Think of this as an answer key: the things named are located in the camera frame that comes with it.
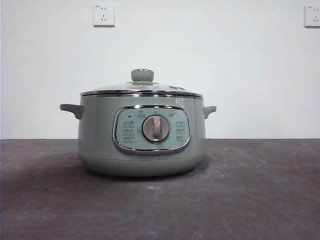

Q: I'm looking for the glass lid with green knob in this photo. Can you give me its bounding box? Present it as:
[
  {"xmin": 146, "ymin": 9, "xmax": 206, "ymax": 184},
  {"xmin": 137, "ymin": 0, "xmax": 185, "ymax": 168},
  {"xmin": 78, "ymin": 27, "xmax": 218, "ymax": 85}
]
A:
[{"xmin": 80, "ymin": 68, "xmax": 203, "ymax": 98}]

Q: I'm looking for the pale green electric pot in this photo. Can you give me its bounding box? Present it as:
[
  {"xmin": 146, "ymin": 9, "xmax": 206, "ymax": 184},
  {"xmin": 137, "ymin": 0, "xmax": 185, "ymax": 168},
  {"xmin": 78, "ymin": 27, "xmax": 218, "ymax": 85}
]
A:
[{"xmin": 59, "ymin": 90, "xmax": 217, "ymax": 178}]

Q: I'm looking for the white wall socket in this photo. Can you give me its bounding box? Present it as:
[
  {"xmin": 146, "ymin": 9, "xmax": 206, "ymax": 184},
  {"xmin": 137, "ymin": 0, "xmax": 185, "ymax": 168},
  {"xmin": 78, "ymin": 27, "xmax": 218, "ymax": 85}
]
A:
[
  {"xmin": 93, "ymin": 3, "xmax": 116, "ymax": 28},
  {"xmin": 304, "ymin": 4, "xmax": 320, "ymax": 29}
]

